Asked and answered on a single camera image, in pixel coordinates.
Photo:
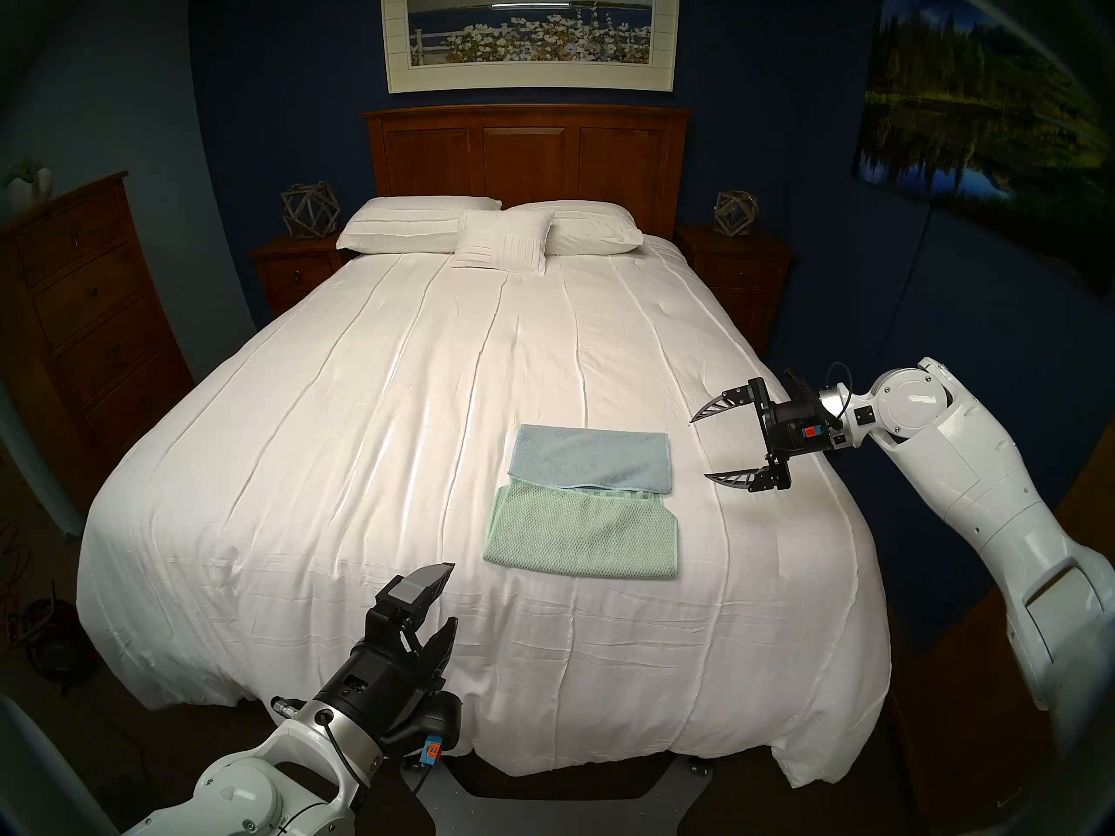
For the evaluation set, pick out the mint green hand towel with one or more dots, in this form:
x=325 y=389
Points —
x=579 y=534

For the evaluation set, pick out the brown wooden dresser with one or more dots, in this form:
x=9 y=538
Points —
x=96 y=329

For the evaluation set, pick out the forest lake poster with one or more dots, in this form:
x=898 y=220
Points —
x=967 y=120

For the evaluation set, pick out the framed flower seascape picture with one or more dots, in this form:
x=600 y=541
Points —
x=531 y=33

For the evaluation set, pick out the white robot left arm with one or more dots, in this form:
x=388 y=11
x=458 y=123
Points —
x=244 y=791

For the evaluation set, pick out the long white pillow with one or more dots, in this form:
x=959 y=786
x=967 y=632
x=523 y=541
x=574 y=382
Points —
x=401 y=225
x=597 y=229

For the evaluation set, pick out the white bed comforter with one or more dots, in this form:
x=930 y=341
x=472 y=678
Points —
x=392 y=425

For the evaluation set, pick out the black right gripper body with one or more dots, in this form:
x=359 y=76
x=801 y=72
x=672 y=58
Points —
x=771 y=425

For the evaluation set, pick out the small potted plant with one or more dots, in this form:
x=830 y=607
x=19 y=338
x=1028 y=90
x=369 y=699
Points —
x=22 y=185

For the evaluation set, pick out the light blue hand towel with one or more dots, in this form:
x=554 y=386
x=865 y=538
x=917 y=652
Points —
x=588 y=458

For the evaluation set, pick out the small square white pillow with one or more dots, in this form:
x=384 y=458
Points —
x=503 y=242

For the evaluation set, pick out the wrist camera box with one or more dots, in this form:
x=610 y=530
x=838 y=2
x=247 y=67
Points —
x=806 y=432
x=427 y=717

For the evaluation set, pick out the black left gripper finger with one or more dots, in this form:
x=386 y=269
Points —
x=442 y=651

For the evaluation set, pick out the brown wooden nightstand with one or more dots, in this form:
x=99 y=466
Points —
x=740 y=277
x=296 y=273

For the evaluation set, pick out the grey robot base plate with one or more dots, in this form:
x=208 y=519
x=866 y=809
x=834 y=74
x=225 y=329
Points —
x=557 y=812

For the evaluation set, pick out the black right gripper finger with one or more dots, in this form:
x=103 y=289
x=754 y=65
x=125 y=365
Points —
x=747 y=480
x=739 y=396

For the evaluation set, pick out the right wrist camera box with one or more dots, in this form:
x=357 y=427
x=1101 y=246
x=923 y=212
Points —
x=806 y=432

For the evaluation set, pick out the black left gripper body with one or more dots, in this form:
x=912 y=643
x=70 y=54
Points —
x=366 y=677

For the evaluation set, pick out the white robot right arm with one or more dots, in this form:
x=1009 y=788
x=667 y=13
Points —
x=976 y=460

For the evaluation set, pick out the black floor device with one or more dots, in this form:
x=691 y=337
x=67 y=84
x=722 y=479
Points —
x=57 y=647

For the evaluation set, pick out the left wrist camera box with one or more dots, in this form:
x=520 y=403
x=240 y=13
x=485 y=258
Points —
x=427 y=717

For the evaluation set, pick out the left gripper finger with grey pad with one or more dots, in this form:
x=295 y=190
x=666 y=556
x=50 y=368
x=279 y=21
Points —
x=418 y=590

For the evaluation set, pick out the brown wooden headboard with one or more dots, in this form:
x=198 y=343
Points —
x=531 y=159

